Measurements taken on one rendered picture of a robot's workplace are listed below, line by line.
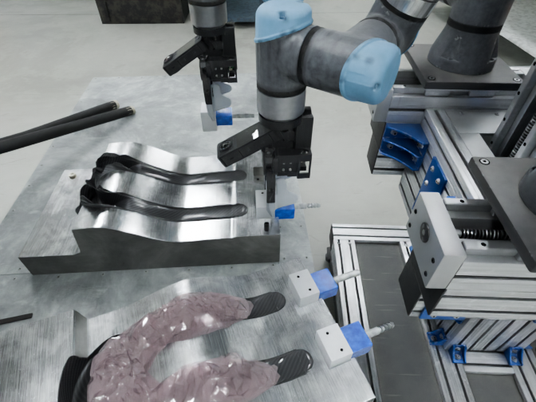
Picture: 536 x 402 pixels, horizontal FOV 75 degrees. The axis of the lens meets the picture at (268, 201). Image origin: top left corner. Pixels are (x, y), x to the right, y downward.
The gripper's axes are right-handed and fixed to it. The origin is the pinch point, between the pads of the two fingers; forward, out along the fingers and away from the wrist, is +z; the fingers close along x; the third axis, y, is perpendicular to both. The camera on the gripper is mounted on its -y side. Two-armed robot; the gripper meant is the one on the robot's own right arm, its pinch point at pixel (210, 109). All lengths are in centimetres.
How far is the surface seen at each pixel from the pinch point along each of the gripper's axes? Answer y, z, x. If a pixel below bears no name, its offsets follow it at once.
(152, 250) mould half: -10.4, 9.0, -36.1
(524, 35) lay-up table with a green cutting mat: 255, 70, 227
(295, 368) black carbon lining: 15, 10, -59
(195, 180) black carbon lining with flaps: -3.5, 7.2, -18.2
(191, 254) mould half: -3.4, 10.9, -36.1
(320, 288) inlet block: 20, 8, -47
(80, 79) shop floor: -135, 95, 222
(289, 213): 16.4, 5.3, -31.4
